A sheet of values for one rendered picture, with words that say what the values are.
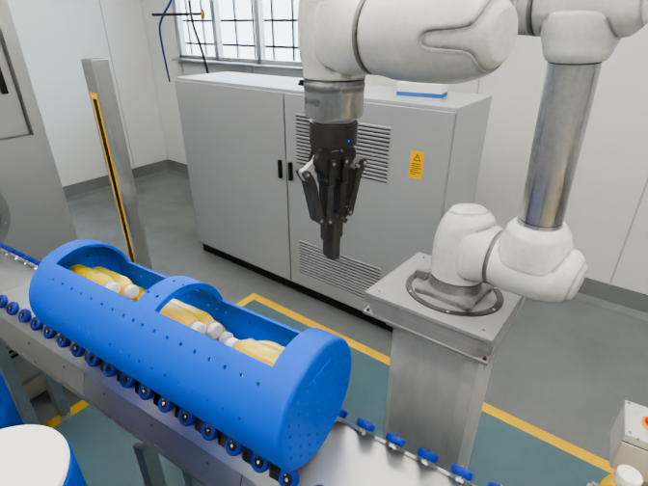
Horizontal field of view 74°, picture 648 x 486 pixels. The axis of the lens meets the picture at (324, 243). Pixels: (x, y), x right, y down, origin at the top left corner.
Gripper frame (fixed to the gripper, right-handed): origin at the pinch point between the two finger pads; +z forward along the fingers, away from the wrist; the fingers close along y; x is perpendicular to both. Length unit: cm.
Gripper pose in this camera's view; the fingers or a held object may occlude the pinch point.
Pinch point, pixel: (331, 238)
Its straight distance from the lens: 74.3
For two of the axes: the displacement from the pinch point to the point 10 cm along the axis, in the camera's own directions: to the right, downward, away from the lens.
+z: -0.1, 8.9, 4.5
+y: -8.1, 2.6, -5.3
